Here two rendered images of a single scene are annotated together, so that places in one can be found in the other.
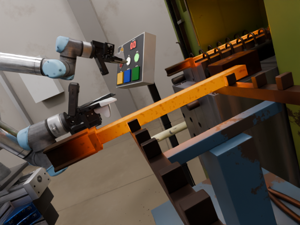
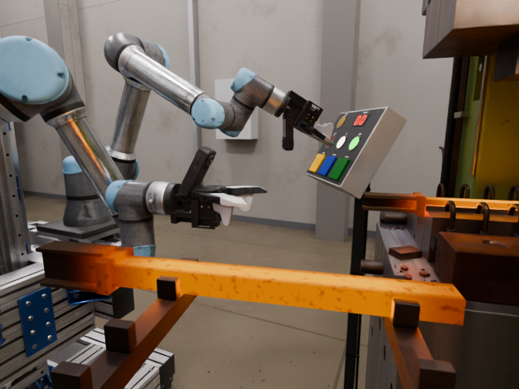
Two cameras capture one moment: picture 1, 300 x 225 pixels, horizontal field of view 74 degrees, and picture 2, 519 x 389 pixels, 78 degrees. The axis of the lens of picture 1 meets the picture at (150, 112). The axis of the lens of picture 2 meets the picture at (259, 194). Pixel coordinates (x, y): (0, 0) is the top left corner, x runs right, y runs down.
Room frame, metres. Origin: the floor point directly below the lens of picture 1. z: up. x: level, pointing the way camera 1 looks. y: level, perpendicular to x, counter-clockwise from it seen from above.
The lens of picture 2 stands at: (0.11, -0.15, 1.13)
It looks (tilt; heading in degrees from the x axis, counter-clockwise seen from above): 11 degrees down; 21
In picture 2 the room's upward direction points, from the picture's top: straight up
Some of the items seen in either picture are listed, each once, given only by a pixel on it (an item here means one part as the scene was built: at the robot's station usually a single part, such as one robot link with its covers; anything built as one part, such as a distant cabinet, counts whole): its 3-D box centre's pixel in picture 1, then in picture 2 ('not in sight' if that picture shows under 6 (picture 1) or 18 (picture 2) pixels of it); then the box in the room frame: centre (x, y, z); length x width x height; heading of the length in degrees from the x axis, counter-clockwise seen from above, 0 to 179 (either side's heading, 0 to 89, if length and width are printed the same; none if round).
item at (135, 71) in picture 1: (136, 73); (339, 169); (1.17, -0.01, 1.01); 0.07 x 0.05 x 0.07; 31
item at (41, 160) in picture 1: (51, 158); (137, 236); (0.70, 0.40, 0.88); 0.11 x 0.08 x 0.11; 46
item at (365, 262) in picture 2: not in sight; (371, 267); (0.73, -0.14, 0.87); 0.04 x 0.03 x 0.03; 96
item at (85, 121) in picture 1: (82, 117); (198, 204); (0.70, 0.23, 0.97); 0.12 x 0.08 x 0.09; 96
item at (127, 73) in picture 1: (128, 76); (327, 166); (1.26, 0.04, 1.01); 0.07 x 0.05 x 0.07; 31
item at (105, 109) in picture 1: (106, 109); (227, 211); (0.66, 0.13, 0.97); 0.09 x 0.03 x 0.06; 60
